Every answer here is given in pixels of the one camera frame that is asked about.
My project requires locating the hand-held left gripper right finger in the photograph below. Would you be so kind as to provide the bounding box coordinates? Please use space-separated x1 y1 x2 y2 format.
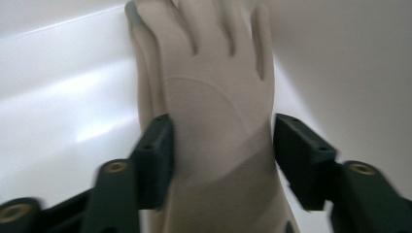
273 113 340 212

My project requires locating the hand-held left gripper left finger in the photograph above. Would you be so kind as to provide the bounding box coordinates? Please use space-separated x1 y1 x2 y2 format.
130 113 176 212

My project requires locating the beige knit glove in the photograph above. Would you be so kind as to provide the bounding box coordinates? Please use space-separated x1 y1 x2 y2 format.
123 0 301 233

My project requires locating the white box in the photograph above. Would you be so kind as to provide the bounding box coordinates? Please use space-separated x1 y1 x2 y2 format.
0 0 412 233

